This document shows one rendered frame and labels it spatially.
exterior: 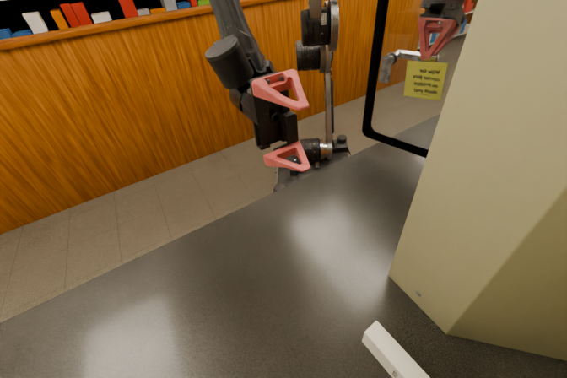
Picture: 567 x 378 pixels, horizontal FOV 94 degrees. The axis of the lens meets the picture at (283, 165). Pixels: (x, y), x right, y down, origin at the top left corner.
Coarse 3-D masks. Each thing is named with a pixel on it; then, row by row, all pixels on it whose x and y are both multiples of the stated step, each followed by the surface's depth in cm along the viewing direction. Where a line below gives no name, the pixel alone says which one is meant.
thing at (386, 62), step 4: (384, 56) 56; (388, 56) 55; (392, 56) 55; (384, 60) 56; (388, 60) 55; (392, 60) 56; (384, 64) 56; (388, 64) 56; (384, 68) 57; (388, 68) 57; (380, 72) 58; (384, 72) 58; (388, 72) 57; (380, 76) 59; (384, 76) 58; (388, 76) 57; (380, 80) 59; (384, 80) 58; (388, 80) 58
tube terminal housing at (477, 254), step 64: (512, 0) 19; (512, 64) 20; (448, 128) 27; (512, 128) 22; (448, 192) 29; (512, 192) 24; (448, 256) 33; (512, 256) 26; (448, 320) 37; (512, 320) 33
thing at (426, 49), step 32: (416, 0) 48; (448, 0) 45; (416, 32) 51; (448, 32) 47; (416, 64) 54; (448, 64) 50; (384, 96) 62; (416, 96) 57; (384, 128) 67; (416, 128) 61
